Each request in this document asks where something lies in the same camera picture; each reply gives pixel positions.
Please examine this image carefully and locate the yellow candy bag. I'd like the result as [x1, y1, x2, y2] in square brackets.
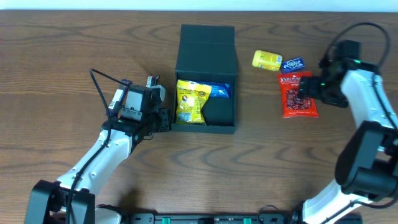
[176, 80, 212, 125]

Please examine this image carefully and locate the dark green box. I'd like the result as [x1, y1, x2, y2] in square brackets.
[172, 24, 238, 134]

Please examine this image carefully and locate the blue snack bar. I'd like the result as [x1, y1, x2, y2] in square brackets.
[200, 82, 231, 98]

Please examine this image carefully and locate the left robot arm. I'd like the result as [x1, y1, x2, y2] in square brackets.
[25, 85, 170, 223]

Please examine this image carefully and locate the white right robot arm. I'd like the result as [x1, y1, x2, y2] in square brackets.
[290, 58, 397, 223]

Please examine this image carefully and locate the red candy bag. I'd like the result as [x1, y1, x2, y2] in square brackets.
[277, 72, 318, 118]

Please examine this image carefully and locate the blue eclipse mint tin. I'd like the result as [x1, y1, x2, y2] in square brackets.
[280, 57, 305, 73]

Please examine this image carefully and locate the green chocolate bar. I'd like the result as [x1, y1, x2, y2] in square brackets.
[146, 75, 160, 88]

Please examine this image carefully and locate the purple chocolate bar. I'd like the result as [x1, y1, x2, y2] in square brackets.
[108, 79, 132, 117]

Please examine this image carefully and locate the yellow plastic bottle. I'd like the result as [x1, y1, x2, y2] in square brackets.
[252, 50, 282, 72]

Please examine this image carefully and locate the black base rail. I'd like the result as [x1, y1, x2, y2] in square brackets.
[96, 203, 363, 224]

